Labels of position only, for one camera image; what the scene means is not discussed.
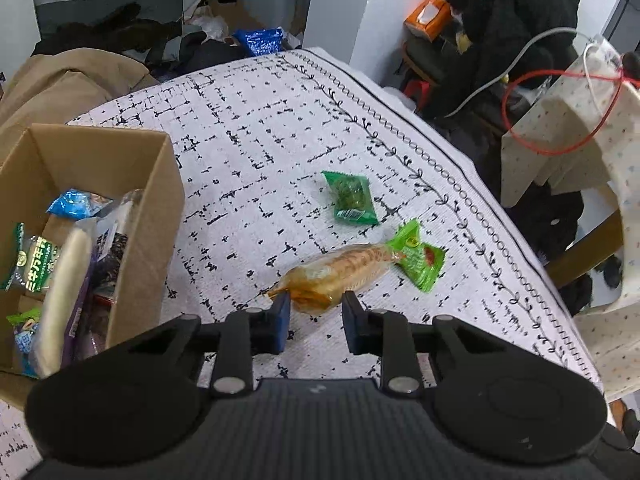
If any black and white sesame packet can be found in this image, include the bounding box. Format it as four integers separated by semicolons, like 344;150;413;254
95;220;132;292

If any cardboard box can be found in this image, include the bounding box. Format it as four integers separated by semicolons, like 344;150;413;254
0;124;186;411

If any green and white biscuit packet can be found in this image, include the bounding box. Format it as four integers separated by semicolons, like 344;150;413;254
0;222;64;294

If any purple snack packet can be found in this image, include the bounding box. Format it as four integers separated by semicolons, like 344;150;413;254
62;280;109;362

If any red strap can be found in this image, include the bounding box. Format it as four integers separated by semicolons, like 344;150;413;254
402;80;432;107

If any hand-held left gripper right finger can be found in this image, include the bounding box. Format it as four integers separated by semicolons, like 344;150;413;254
341;290;506;396

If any cream dotted cloth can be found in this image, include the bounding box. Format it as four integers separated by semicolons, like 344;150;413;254
500;35;640;401

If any blue plastic bag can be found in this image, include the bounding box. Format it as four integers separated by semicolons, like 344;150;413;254
232;27;286;59

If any orange tissue box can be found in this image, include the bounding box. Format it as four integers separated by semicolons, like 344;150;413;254
404;0;454;42

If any long white cake packet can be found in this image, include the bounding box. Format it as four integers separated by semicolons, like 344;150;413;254
27;190;146;379

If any light green snack packet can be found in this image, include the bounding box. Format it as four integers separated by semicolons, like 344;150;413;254
386;218;447;294

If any blue packet with nut picture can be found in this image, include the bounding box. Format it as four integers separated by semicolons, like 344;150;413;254
46;188;114;221

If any white cable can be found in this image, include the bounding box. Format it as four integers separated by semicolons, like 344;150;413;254
445;27;626;121

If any red cord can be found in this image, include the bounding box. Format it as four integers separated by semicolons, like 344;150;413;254
501;67;629;156

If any clear cracker packet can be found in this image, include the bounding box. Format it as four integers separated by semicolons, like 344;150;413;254
267;241;407;315

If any blue packet with green edge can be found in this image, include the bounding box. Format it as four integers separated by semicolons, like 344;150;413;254
6;307;47;379

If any wooden chair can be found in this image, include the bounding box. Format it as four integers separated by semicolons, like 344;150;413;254
542;200;626;291

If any dark cloth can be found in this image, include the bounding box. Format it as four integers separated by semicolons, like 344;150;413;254
32;2;184;59

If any beige jacket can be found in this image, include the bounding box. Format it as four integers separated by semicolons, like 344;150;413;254
0;47;161;137

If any grey board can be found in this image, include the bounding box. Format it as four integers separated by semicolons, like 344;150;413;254
35;0;184;56

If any black fleece garment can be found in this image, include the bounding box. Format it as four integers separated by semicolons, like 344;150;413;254
420;0;584;126

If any dark green snack packet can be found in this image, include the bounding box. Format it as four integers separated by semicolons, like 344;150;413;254
321;170;380;226

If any brown open carton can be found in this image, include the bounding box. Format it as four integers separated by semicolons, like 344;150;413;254
202;0;307;37

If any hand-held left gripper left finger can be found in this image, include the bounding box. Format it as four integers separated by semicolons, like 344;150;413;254
120;291;293;397

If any white plastic bag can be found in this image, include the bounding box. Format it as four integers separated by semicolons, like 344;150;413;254
190;12;232;44

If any white black-patterned tablecloth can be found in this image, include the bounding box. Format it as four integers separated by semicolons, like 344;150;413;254
0;47;606;480

